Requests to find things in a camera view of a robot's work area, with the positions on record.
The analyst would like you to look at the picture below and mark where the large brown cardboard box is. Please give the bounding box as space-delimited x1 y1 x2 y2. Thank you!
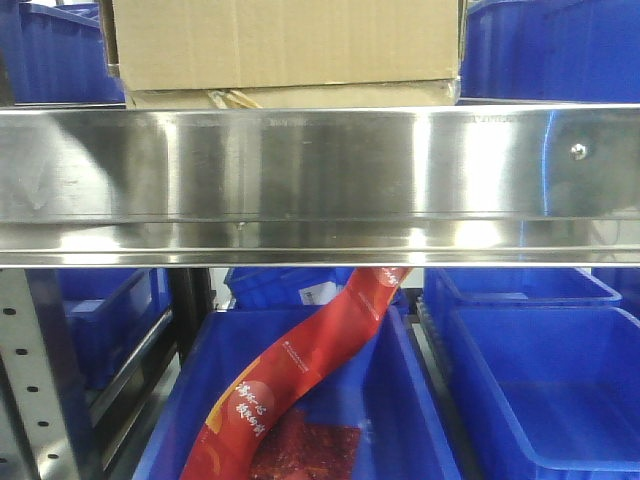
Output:
100 1 467 110

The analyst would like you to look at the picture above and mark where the stainless steel shelf beam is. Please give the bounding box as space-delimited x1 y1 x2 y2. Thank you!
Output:
1 104 639 267

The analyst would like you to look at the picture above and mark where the perforated steel shelf upright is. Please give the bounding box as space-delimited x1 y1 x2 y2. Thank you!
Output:
1 268 103 479

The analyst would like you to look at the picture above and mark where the blue bin rear centre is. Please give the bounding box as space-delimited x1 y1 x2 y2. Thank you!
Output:
224 267 355 310

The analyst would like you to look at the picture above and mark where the blue bin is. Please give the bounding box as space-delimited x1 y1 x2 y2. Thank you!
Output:
424 267 622 344
133 306 461 479
224 267 355 310
449 307 639 479
56 268 171 390
1 1 124 103
461 1 639 103

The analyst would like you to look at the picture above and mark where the blue bin rear right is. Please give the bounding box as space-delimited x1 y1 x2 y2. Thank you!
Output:
424 267 622 344

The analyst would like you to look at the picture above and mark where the red snack package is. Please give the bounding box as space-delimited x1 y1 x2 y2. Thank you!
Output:
180 267 411 479

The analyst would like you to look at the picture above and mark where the blue bin centre lower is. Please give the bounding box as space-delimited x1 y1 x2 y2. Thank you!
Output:
133 306 461 479

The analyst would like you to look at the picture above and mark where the blue bin lower left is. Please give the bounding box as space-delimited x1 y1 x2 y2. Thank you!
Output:
56 268 171 390

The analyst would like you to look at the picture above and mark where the blue bin right lower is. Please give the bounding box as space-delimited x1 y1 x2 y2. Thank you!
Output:
449 307 639 479

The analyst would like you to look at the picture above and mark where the blue bin upper right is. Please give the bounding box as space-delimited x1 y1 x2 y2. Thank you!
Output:
461 1 639 103

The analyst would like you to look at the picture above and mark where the blue bin upper left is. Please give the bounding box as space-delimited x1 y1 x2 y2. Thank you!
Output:
1 1 124 103

